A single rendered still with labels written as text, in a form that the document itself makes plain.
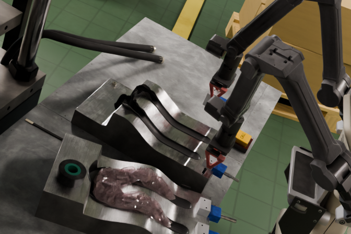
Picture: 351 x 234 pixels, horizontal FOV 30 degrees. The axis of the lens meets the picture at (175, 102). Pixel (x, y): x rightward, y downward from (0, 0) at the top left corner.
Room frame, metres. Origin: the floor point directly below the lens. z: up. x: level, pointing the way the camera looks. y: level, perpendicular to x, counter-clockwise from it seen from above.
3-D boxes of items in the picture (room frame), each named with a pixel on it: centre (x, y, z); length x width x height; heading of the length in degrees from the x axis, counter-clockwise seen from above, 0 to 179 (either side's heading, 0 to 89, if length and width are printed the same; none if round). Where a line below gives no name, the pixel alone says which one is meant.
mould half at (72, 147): (1.43, 0.00, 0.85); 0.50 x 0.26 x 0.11; 98
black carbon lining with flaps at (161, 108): (1.79, 0.01, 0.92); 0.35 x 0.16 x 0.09; 81
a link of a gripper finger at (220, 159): (1.68, -0.19, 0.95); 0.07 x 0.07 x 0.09; 80
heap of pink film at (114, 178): (1.44, 0.00, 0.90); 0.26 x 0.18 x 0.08; 98
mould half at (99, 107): (1.80, 0.03, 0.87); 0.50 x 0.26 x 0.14; 81
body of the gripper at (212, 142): (1.70, -0.19, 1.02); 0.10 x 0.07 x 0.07; 170
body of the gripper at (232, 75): (2.01, -0.12, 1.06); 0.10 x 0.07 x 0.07; 171
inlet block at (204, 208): (1.53, -0.26, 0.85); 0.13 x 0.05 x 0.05; 98
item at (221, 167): (1.69, -0.23, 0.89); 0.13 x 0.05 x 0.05; 80
